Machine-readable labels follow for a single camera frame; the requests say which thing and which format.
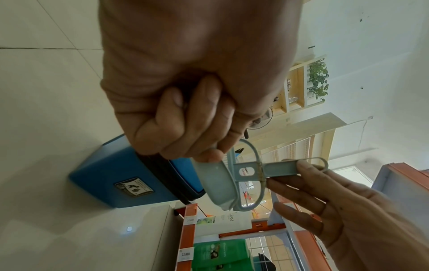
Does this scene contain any person's left hand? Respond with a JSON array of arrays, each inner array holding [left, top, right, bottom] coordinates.
[[98, 0, 304, 164]]

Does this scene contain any person's right hand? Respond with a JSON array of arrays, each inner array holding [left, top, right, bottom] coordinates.
[[266, 160, 429, 271]]

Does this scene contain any light blue small brush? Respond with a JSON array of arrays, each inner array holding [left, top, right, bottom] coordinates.
[[227, 139, 329, 212]]

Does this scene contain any light blue plastic dustpan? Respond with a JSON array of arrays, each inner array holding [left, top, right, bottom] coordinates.
[[191, 146, 242, 212]]

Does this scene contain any blue trash bin black rim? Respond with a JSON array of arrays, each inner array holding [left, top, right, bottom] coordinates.
[[68, 133, 207, 209]]

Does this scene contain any beige tiled floor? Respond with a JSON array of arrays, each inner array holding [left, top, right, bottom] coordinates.
[[0, 0, 202, 271]]

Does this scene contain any standing electric fan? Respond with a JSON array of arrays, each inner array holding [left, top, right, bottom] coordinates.
[[246, 107, 274, 140]]

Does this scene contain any white table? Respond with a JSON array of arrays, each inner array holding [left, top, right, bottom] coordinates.
[[244, 112, 348, 145]]

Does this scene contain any green hanging plant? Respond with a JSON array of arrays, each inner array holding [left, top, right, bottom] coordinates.
[[306, 58, 330, 103]]

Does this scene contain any store shelf with red edge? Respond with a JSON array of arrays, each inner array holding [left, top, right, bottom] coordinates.
[[172, 161, 429, 271]]

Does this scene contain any row of white price labels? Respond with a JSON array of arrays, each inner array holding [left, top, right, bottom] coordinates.
[[177, 217, 199, 263]]

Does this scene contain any wooden wall shelf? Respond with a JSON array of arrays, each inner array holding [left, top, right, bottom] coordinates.
[[269, 54, 328, 114]]

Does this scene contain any white wire grid panel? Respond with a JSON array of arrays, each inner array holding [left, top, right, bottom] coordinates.
[[244, 233, 303, 271]]

